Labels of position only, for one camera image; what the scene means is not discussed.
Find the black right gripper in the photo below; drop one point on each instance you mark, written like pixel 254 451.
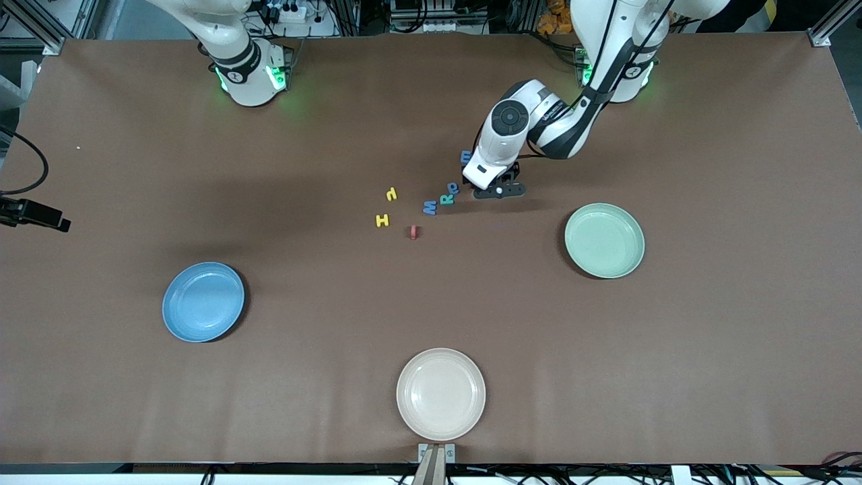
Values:
pixel 38 213

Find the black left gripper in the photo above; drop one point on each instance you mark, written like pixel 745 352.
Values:
pixel 510 173

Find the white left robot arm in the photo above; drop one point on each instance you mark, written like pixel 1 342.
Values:
pixel 502 151

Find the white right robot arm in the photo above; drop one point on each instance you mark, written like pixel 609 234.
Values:
pixel 246 81

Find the green plate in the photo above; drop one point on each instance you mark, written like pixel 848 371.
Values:
pixel 605 241

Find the blue plate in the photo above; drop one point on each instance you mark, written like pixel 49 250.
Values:
pixel 202 303

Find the beige plate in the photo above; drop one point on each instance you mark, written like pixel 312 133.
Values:
pixel 441 394

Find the blue foam capital M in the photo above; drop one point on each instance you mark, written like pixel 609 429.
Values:
pixel 429 207

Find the yellow foam letter H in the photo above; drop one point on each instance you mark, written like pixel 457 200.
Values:
pixel 382 220

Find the bag of orange objects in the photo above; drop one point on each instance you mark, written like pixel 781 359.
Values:
pixel 555 17

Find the white power strip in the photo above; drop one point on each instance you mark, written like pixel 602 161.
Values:
pixel 289 11

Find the aluminium frame profile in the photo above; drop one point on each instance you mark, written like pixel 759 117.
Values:
pixel 818 39
pixel 54 46

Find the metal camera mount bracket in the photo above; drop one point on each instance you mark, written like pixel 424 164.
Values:
pixel 436 465

